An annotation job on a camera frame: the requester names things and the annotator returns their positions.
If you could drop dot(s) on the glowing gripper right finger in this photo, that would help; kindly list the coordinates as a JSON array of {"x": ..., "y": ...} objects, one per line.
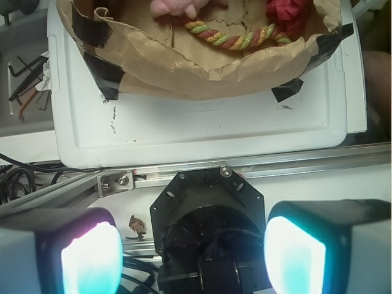
[{"x": 330, "y": 246}]

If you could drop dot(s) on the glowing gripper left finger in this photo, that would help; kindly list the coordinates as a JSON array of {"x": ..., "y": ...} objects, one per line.
[{"x": 60, "y": 250}]

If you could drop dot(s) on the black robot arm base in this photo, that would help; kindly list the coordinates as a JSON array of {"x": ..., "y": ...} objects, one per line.
[{"x": 210, "y": 238}]

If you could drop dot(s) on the white plastic bin lid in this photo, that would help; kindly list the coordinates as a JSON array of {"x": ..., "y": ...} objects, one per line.
[{"x": 141, "y": 130}]

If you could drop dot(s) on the white tool tray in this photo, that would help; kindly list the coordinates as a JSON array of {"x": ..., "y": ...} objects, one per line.
[{"x": 22, "y": 44}]

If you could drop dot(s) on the black hex key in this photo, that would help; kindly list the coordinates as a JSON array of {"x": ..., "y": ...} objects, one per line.
[{"x": 34, "y": 68}]

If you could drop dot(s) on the brown paper bag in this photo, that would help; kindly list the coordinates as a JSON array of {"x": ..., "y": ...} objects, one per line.
[{"x": 128, "y": 51}]

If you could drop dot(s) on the red crumpled paper ball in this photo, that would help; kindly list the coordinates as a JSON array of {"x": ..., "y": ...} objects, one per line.
[{"x": 289, "y": 15}]

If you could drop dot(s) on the pink plush bunny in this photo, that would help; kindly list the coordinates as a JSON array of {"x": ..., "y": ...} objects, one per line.
[{"x": 189, "y": 8}]

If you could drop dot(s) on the aluminium frame rail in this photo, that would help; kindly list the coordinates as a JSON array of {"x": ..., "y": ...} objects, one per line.
[{"x": 357, "y": 171}]

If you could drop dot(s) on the metal corner bracket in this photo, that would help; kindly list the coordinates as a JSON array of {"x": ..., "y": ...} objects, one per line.
[{"x": 114, "y": 182}]

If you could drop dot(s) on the orange handled hex key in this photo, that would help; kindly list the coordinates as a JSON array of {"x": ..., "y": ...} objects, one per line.
[{"x": 33, "y": 93}]

